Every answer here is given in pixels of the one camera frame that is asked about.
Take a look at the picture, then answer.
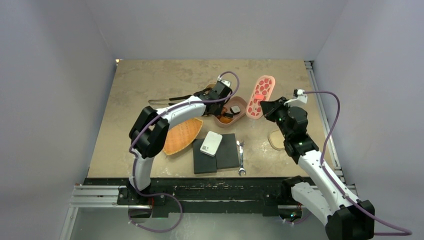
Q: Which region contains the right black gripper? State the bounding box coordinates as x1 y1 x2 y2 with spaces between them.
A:
261 96 294 140

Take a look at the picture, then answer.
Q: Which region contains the pink lunch box lid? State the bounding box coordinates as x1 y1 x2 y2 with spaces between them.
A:
245 75 276 120

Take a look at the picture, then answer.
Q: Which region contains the sushi roll with seaweed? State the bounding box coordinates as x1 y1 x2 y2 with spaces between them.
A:
230 105 241 115

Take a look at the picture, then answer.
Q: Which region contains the pink lunch box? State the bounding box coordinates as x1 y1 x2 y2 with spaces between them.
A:
212 96 247 128

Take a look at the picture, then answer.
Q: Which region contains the orange fried chicken piece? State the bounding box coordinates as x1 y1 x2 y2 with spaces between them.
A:
218 116 233 125

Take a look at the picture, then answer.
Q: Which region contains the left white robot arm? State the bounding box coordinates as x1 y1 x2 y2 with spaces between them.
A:
128 80 234 205

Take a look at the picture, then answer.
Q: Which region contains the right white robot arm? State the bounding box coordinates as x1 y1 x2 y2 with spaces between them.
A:
259 97 375 240

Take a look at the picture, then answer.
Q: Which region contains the cream lunch box lid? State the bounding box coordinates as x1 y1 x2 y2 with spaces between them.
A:
268 129 285 151

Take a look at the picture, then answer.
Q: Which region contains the cream lunch box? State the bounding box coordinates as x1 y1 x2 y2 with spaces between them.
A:
204 83 216 91

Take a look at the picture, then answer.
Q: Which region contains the woven bamboo basket tray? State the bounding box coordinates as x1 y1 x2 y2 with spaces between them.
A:
163 117 204 156

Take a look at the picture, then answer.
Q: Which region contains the silver open-end wrench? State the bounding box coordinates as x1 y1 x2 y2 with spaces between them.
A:
236 140 246 177

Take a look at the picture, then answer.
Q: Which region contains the white power bank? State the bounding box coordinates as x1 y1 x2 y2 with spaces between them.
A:
199 131 223 157

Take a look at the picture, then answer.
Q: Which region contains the right black foam block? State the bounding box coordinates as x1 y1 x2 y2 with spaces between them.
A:
215 133 239 170

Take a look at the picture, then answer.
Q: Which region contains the black foam block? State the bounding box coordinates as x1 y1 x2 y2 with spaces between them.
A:
215 133 239 170
192 138 217 175

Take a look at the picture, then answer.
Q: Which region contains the left black foam block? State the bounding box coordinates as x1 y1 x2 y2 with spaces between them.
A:
192 138 217 175

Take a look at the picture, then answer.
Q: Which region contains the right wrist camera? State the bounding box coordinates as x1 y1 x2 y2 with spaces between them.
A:
284 89 308 107

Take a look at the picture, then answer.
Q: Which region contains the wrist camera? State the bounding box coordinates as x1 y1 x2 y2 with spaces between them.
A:
284 89 308 107
217 76 232 88

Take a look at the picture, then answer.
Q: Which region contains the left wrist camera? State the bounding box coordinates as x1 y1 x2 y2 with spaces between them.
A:
217 76 232 88

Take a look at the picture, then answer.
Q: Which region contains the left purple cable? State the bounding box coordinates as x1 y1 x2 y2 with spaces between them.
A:
128 70 241 200

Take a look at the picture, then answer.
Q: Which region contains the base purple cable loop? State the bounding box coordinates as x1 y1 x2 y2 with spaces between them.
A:
127 193 184 233

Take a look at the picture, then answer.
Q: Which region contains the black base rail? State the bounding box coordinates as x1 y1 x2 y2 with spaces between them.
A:
83 177 308 221

